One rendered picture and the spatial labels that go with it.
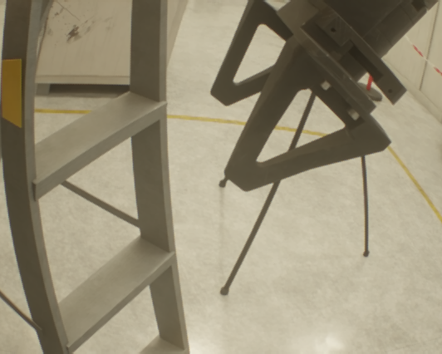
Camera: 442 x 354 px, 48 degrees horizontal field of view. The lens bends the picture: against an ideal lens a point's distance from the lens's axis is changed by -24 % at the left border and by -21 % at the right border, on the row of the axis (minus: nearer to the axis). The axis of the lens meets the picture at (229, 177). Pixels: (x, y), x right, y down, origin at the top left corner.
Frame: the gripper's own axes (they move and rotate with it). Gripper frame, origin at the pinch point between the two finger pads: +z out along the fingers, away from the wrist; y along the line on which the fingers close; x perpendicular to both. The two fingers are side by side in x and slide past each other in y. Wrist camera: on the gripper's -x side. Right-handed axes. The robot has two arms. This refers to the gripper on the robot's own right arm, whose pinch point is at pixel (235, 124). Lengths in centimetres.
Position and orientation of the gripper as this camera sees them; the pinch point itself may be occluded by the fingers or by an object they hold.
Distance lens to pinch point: 32.9
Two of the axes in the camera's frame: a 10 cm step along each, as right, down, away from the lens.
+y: 0.9, 5.1, -8.6
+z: -6.9, 6.6, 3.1
